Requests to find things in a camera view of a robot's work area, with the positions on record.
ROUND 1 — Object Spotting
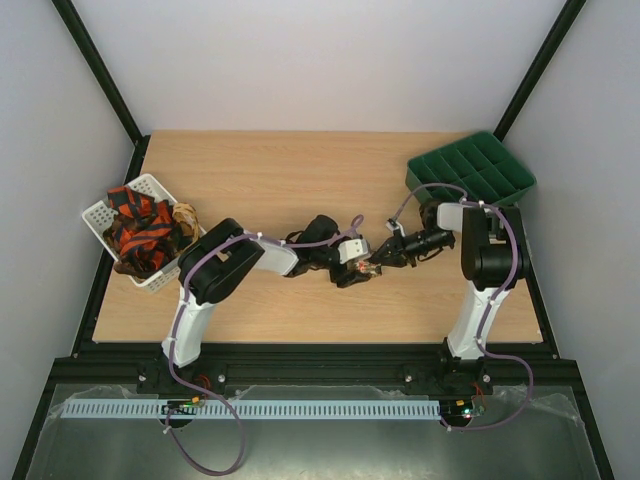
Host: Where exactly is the floral patterned tie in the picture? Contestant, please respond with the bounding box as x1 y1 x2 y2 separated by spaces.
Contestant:
353 260 382 280

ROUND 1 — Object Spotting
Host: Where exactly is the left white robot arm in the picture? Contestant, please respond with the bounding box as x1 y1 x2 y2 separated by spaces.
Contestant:
162 215 382 368

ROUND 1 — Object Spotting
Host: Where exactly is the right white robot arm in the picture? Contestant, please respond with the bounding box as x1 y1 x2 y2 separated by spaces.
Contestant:
370 199 530 392

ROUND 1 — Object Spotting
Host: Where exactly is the green divided organizer tray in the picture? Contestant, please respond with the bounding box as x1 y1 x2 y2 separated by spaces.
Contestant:
405 131 536 206

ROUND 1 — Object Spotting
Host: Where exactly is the brown tan patterned tie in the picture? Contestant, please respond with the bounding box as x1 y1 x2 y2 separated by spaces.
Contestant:
172 202 201 243

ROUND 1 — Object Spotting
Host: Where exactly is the orange navy striped tie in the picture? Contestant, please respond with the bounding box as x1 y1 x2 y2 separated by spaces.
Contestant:
102 186 177 277

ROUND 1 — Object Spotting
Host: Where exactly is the white perforated plastic basket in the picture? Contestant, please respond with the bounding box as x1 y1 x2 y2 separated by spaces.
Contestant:
82 174 206 293

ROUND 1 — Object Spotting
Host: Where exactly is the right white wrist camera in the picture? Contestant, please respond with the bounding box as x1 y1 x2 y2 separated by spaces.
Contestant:
385 218 406 237

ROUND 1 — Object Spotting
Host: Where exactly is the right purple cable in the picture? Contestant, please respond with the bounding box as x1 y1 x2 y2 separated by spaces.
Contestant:
387 182 535 434

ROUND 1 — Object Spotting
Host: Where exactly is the purple cable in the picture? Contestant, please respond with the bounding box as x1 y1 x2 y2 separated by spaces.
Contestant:
387 182 535 434
167 214 366 475

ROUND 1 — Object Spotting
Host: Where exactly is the black aluminium frame rail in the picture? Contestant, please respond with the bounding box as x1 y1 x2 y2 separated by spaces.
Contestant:
48 343 584 396

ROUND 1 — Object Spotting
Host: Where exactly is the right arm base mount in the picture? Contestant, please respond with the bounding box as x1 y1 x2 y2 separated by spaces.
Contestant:
402 362 493 399

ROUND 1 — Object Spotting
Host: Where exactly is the white slotted cable duct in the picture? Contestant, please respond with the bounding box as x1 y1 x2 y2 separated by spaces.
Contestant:
61 399 441 421

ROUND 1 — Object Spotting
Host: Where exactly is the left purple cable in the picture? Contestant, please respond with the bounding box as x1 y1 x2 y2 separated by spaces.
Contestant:
167 214 366 475

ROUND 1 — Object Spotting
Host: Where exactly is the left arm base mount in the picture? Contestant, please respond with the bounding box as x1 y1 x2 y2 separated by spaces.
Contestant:
136 358 227 399

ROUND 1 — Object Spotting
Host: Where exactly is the right black frame post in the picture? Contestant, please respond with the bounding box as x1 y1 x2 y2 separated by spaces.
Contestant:
493 0 587 141

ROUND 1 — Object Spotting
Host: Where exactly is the black frame post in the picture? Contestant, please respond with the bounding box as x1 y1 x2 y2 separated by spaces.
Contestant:
50 0 146 146
493 0 587 141

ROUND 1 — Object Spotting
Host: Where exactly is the left black frame post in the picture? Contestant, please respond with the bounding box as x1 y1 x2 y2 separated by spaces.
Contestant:
50 0 146 146

